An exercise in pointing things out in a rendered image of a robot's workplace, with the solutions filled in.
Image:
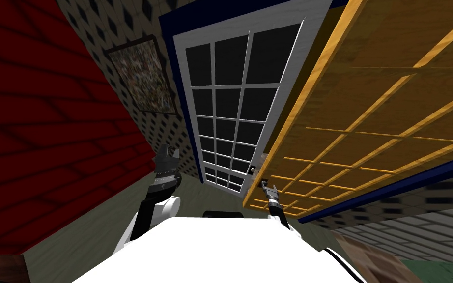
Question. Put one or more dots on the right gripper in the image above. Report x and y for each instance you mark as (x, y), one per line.
(272, 199)

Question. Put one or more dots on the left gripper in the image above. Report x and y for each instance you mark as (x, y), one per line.
(166, 168)

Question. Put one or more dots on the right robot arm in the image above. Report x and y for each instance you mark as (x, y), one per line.
(282, 220)

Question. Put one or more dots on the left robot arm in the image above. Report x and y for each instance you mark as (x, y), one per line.
(146, 218)

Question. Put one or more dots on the black and white door knob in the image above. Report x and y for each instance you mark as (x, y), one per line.
(252, 169)

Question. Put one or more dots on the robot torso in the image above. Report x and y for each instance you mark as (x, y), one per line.
(218, 251)

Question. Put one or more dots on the white door with glass panes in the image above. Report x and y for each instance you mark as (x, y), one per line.
(226, 84)

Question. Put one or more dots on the yellow wooden door leaf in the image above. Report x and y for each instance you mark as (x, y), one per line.
(372, 118)

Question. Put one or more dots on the dark framed wall picture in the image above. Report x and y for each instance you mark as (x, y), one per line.
(144, 76)

